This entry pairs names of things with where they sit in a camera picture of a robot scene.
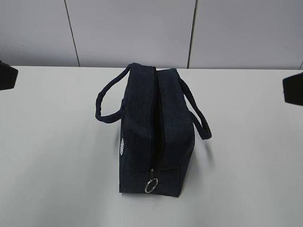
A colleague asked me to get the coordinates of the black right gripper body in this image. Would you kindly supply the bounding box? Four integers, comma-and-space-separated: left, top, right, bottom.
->
282, 72, 303, 105

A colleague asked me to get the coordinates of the silver zipper pull ring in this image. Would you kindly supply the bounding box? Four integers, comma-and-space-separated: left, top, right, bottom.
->
144, 168, 159, 194

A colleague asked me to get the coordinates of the dark navy lunch bag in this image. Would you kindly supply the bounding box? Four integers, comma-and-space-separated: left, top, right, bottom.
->
95, 63, 212, 197

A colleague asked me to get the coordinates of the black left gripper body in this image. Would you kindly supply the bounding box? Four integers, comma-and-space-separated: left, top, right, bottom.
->
0, 62, 18, 90

